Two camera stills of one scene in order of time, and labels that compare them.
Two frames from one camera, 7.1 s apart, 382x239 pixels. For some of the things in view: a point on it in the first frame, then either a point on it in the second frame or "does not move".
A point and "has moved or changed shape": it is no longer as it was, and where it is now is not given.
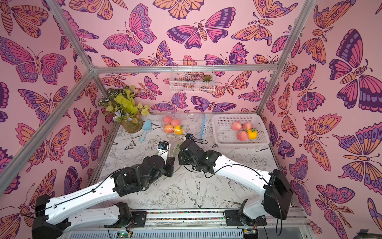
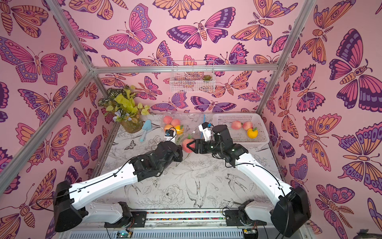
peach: (175, 122) does not move
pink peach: (167, 119) does not move
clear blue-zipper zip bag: (181, 124) does not move
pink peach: (242, 136) has moved or changed shape
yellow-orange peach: (177, 130) does not move
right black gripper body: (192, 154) -> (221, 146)
